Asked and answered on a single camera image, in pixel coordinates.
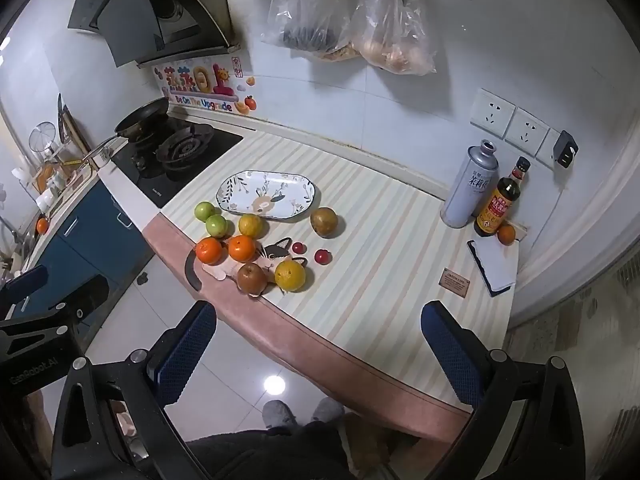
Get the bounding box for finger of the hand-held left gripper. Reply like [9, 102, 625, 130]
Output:
[0, 265, 49, 307]
[0, 276, 111, 356]

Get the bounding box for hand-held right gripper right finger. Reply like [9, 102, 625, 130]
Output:
[420, 301, 586, 480]

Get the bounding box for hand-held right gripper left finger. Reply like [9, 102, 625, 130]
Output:
[50, 301, 218, 480]

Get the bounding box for red-brown apple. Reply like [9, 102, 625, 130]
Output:
[236, 262, 269, 295]

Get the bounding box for yellow orange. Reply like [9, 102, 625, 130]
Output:
[274, 259, 307, 293]
[238, 213, 265, 239]

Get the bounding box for floral oval ceramic plate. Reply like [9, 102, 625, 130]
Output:
[216, 170, 321, 221]

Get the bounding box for olive brown pear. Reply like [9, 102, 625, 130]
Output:
[310, 207, 339, 239]

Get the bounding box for blue kitchen cabinet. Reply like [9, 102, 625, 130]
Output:
[20, 180, 157, 322]

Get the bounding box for small brown card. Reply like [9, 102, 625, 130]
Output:
[439, 270, 471, 292]

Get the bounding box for calico cat shaped mat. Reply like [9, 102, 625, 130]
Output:
[185, 236, 309, 301]

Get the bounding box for white notebook with dark cover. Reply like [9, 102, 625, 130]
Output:
[466, 236, 519, 298]

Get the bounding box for grey slipper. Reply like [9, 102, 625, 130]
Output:
[312, 397, 346, 424]
[262, 400, 297, 429]

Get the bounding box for dark sauce bottle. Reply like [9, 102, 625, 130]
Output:
[473, 156, 531, 238]

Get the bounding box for black gas stove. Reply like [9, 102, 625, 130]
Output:
[110, 117, 245, 209]

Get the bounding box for silver metal canister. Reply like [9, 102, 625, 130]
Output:
[440, 140, 499, 229]

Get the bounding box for black frying pan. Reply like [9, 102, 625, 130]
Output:
[114, 98, 171, 142]

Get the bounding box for black plug charger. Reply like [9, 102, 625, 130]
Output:
[552, 130, 579, 169]

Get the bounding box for grey range hood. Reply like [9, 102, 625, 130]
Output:
[67, 0, 242, 69]

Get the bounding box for clear plastic bag pale contents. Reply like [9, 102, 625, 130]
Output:
[345, 0, 439, 77]

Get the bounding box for clear plastic bag dark contents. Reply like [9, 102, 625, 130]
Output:
[260, 0, 362, 61]

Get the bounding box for wire mesh strainer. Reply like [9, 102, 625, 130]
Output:
[29, 125, 56, 154]

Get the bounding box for colourful wall sticker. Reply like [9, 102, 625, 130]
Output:
[152, 55, 258, 116]

